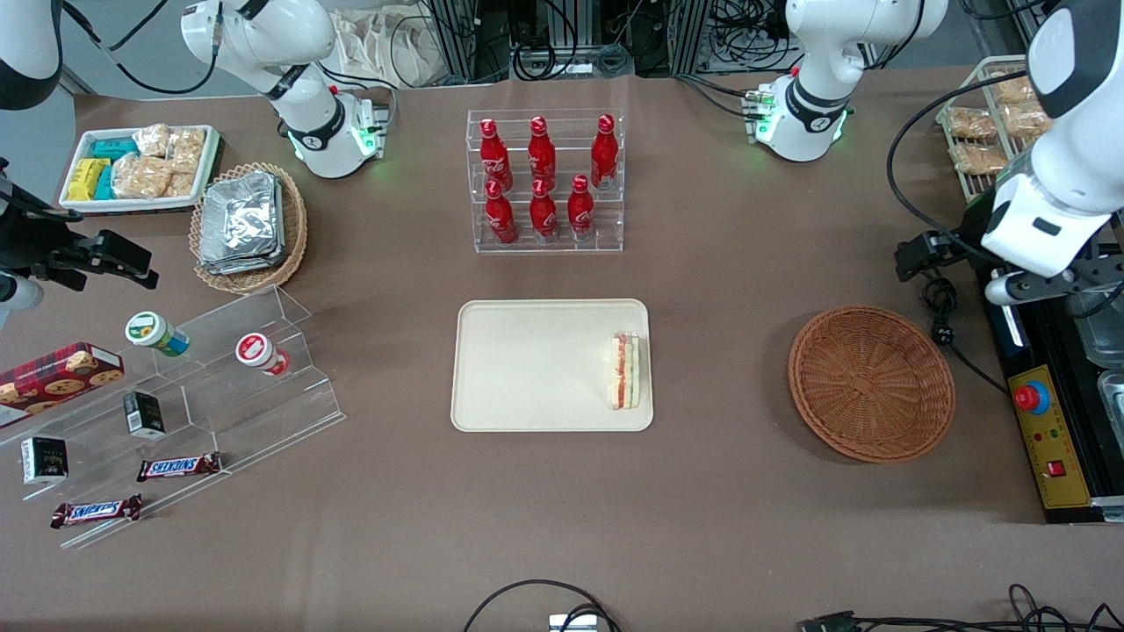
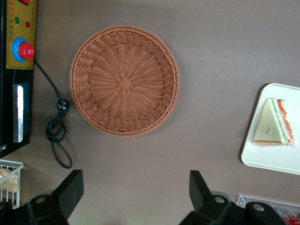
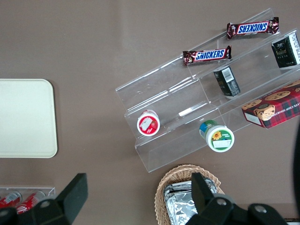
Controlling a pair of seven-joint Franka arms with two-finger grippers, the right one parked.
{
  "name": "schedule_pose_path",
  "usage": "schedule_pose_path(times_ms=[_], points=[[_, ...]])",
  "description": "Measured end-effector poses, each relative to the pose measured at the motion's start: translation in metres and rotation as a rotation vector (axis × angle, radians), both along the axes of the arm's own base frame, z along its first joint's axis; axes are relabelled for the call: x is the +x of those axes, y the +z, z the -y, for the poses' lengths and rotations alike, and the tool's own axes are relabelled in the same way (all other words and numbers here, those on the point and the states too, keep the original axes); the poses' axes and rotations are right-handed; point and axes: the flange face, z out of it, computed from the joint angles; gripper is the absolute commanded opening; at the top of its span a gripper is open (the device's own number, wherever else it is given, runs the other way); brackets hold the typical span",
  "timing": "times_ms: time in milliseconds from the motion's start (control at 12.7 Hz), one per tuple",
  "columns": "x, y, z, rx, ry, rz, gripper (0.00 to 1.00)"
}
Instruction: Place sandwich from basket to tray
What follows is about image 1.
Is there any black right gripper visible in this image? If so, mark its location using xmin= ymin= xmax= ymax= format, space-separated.
xmin=0 ymin=206 xmax=161 ymax=291

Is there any Snickers chocolate bar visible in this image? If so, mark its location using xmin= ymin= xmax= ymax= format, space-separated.
xmin=50 ymin=494 xmax=143 ymax=529
xmin=136 ymin=452 xmax=223 ymax=483

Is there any large metal pan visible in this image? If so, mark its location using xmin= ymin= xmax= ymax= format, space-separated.
xmin=1067 ymin=294 xmax=1124 ymax=368

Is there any black machine with yellow panel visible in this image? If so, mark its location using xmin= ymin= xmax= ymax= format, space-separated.
xmin=975 ymin=255 xmax=1124 ymax=525

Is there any red-lid yogurt cup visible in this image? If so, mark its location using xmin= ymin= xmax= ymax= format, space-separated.
xmin=234 ymin=333 xmax=291 ymax=377

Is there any yellow snack packet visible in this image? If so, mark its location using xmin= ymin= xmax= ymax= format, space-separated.
xmin=67 ymin=158 xmax=111 ymax=202

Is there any cream rectangular serving tray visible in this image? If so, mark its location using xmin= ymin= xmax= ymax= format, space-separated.
xmin=450 ymin=298 xmax=655 ymax=434

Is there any white rectangular snack tray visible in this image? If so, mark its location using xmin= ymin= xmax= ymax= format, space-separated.
xmin=60 ymin=125 xmax=222 ymax=215

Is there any black cable with plug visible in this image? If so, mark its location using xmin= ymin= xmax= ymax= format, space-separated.
xmin=920 ymin=276 xmax=1009 ymax=396

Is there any red cola bottle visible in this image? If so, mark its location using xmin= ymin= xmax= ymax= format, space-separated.
xmin=590 ymin=114 xmax=619 ymax=190
xmin=567 ymin=175 xmax=595 ymax=241
xmin=527 ymin=116 xmax=557 ymax=190
xmin=530 ymin=178 xmax=558 ymax=242
xmin=479 ymin=118 xmax=514 ymax=192
xmin=485 ymin=180 xmax=517 ymax=246

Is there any black looped cable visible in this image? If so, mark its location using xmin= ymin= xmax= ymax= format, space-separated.
xmin=463 ymin=579 xmax=620 ymax=632

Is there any black cable with connector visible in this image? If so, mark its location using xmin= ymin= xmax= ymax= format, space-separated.
xmin=795 ymin=584 xmax=1124 ymax=632

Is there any clear acrylic stepped stand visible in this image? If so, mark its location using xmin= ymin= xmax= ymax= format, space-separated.
xmin=0 ymin=285 xmax=348 ymax=551

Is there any white wire rack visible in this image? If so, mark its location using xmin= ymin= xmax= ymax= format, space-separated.
xmin=935 ymin=54 xmax=1068 ymax=205

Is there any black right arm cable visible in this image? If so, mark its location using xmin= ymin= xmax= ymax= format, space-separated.
xmin=61 ymin=0 xmax=220 ymax=96

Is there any green sunflower-lid cup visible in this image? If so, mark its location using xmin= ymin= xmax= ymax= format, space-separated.
xmin=125 ymin=311 xmax=191 ymax=357

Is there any clear acrylic bottle rack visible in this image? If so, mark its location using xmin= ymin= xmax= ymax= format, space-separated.
xmin=465 ymin=108 xmax=626 ymax=255

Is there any red tartan cookie box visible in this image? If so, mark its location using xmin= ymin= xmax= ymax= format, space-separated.
xmin=0 ymin=341 xmax=126 ymax=429

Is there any small black drink carton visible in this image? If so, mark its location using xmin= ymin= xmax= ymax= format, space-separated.
xmin=123 ymin=391 xmax=166 ymax=440
xmin=20 ymin=436 xmax=69 ymax=485

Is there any foil-wrapped sandwich pack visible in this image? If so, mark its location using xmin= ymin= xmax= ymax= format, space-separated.
xmin=197 ymin=176 xmax=288 ymax=277
xmin=198 ymin=171 xmax=285 ymax=262

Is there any brown round wicker basket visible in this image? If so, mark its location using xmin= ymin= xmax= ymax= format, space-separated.
xmin=788 ymin=305 xmax=956 ymax=464

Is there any light wicker basket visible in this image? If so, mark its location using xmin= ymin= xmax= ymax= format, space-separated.
xmin=189 ymin=162 xmax=308 ymax=295

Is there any triangle sandwich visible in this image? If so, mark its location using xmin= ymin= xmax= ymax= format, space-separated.
xmin=606 ymin=332 xmax=644 ymax=412

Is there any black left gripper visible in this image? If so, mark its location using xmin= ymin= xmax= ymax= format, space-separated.
xmin=896 ymin=189 xmax=998 ymax=282

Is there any small metal pan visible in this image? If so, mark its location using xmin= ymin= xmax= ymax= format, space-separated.
xmin=1098 ymin=369 xmax=1124 ymax=440

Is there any white plastic bag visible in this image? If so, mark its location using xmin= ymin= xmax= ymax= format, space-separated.
xmin=329 ymin=4 xmax=440 ymax=89

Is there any aluminium frame post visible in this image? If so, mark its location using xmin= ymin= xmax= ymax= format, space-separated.
xmin=421 ymin=0 xmax=510 ymax=84
xmin=667 ymin=0 xmax=712 ymax=75

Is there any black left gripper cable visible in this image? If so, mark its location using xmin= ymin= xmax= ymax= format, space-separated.
xmin=885 ymin=72 xmax=1028 ymax=260

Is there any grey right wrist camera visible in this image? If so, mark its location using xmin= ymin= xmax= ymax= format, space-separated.
xmin=0 ymin=272 xmax=45 ymax=330

